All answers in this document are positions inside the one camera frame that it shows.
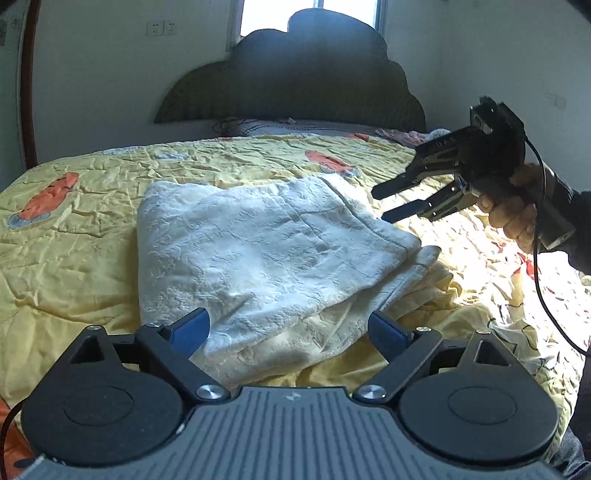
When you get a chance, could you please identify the white blanket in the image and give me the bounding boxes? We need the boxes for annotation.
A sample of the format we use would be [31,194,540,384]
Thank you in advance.
[136,174,441,358]

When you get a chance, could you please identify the black charger cord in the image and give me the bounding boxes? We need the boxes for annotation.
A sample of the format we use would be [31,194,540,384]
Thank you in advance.
[216,116,296,136]

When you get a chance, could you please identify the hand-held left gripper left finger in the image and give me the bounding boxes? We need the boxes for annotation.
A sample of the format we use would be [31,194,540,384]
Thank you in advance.
[58,307,232,403]

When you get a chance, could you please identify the yellow printed blanket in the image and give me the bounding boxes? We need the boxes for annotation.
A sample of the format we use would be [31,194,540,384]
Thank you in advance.
[0,131,591,462]

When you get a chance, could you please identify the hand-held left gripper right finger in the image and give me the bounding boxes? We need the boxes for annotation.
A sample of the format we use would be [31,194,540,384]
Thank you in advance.
[353,310,527,403]

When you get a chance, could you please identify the dark scalloped headboard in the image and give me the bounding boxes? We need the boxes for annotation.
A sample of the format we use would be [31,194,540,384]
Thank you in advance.
[154,8,426,132]

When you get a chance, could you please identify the pink crumpled cloth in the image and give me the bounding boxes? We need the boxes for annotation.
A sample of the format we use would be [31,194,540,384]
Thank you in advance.
[376,128,430,147]

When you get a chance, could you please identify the person's right hand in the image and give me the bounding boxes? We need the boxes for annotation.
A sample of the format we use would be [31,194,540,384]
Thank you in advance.
[478,164,541,254]

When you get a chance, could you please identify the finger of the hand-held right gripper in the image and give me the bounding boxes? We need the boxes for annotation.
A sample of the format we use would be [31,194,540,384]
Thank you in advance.
[372,174,424,200]
[381,181,472,223]

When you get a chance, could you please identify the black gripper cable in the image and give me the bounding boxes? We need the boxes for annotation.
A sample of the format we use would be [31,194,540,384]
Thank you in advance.
[0,399,25,464]
[524,136,591,358]

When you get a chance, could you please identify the bright window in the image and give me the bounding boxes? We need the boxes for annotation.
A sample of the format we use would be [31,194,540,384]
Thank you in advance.
[226,0,386,51]

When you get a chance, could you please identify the patterned pillow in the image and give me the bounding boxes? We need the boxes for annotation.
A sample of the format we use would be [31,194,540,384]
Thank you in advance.
[212,117,384,139]

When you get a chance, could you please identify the person's grey trousers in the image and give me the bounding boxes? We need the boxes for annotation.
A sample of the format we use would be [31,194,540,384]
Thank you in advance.
[545,425,588,476]

